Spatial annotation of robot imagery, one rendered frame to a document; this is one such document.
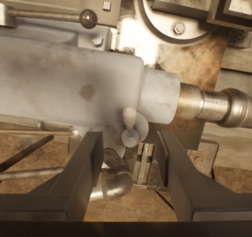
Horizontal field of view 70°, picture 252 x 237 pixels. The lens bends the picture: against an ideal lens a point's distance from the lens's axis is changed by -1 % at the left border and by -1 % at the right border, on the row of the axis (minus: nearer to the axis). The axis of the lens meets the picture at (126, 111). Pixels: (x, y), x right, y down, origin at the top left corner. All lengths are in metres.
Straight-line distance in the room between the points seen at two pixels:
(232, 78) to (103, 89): 0.64
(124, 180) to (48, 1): 0.59
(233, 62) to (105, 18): 0.45
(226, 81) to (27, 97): 0.73
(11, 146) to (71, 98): 1.66
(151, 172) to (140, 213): 1.37
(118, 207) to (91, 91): 1.76
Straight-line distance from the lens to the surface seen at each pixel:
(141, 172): 0.73
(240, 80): 0.89
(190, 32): 0.56
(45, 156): 1.86
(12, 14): 0.51
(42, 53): 0.36
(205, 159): 0.75
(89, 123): 0.35
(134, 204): 2.00
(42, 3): 0.71
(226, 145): 0.81
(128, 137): 0.32
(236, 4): 0.41
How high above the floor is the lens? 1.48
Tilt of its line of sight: 75 degrees down
